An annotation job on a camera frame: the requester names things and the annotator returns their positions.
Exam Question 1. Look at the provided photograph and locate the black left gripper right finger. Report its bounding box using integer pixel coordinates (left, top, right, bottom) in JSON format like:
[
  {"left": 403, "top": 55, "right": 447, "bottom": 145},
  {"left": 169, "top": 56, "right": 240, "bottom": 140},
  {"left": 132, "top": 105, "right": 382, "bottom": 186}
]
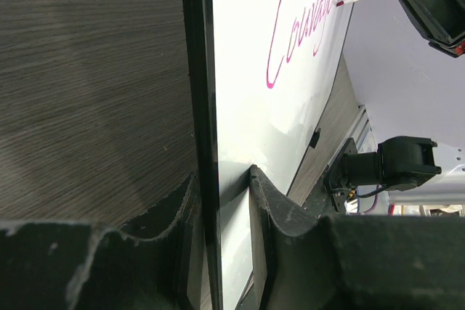
[{"left": 249, "top": 166, "right": 464, "bottom": 309}]

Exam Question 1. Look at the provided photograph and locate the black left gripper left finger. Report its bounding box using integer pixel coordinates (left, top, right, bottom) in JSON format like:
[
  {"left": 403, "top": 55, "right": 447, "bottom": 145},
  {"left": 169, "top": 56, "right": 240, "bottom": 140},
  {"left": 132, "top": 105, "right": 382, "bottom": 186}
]
[{"left": 1, "top": 174, "right": 203, "bottom": 309}]

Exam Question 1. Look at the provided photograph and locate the white whiteboard with black frame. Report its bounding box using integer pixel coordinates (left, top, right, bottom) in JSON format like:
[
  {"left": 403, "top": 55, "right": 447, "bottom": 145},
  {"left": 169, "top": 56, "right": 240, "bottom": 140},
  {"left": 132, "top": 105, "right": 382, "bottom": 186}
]
[{"left": 183, "top": 0, "right": 352, "bottom": 309}]

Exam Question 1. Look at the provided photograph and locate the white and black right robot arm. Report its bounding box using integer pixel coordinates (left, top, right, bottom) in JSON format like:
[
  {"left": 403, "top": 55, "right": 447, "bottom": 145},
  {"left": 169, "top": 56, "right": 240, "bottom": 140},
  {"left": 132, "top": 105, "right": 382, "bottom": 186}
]
[{"left": 323, "top": 0, "right": 464, "bottom": 203}]

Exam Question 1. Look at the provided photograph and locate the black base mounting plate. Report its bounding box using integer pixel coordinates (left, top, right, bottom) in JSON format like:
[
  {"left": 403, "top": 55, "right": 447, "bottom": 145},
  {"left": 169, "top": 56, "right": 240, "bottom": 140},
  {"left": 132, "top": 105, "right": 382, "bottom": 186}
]
[{"left": 303, "top": 137, "right": 357, "bottom": 218}]

